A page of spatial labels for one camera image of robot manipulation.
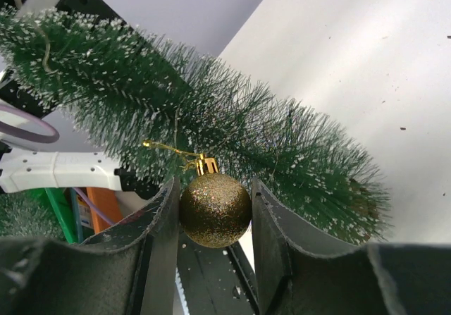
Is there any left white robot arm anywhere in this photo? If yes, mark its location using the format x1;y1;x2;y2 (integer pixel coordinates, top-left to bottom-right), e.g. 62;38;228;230
1;0;149;197

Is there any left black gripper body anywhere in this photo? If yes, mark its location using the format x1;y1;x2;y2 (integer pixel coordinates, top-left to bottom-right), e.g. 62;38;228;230
1;0;120;118

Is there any orange bin rim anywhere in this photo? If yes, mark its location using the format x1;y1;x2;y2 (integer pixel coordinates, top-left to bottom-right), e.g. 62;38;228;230
87;187;123;234

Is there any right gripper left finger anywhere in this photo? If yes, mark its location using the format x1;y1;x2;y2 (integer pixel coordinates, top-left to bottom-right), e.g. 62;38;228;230
1;178;180;314

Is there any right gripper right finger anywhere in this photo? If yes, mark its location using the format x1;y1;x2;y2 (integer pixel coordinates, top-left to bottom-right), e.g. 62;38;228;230
252;179;450;314

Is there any fairy light wire string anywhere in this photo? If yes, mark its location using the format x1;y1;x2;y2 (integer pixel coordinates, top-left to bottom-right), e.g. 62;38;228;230
35;22;61;78

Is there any gold bauble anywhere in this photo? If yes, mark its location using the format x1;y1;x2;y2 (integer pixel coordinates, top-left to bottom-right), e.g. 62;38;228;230
142;139;253;249

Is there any small green christmas tree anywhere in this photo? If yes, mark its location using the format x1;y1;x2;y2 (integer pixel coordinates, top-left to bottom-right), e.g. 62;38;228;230
1;7;390;245

